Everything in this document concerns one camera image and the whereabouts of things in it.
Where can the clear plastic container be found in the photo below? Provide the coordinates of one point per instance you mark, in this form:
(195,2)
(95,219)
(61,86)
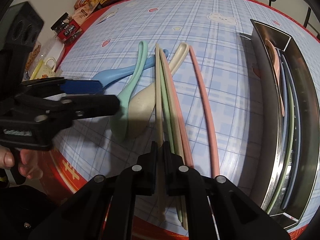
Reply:
(52,48)

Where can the blue plastic spoon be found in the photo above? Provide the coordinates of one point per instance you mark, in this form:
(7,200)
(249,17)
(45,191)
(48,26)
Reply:
(110,76)

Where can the stainless steel utensil tray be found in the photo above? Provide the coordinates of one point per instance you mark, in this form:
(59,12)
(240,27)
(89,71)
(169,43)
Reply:
(267,174)

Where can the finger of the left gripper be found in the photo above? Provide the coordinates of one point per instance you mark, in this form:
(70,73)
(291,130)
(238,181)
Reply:
(82,87)
(90,106)

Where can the jar with red label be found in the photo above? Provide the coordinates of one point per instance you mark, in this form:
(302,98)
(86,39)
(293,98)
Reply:
(67,29)

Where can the green plastic spoon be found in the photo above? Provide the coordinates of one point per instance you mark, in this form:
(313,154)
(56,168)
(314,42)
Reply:
(119,122)

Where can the pink plastic spoon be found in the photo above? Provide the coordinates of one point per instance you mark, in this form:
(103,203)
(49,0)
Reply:
(274,59)

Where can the person's left hand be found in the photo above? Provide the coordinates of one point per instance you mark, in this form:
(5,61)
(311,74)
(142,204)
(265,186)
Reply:
(27,162)

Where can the beige plastic spoon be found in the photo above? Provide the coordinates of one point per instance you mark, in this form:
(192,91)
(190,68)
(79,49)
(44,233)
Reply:
(142,104)

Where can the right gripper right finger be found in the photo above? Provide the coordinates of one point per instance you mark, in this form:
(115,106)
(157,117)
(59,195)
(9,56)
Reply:
(180,180)

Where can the cream cartoon mug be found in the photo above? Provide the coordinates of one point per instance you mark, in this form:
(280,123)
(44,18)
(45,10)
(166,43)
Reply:
(43,70)

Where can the pink chopstick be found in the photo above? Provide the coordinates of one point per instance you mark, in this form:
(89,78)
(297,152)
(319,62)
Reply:
(211,135)
(188,160)

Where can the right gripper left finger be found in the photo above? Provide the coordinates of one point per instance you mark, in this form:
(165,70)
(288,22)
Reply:
(140,179)

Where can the green chopstick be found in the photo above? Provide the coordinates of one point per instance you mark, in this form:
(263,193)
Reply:
(179,208)
(285,166)

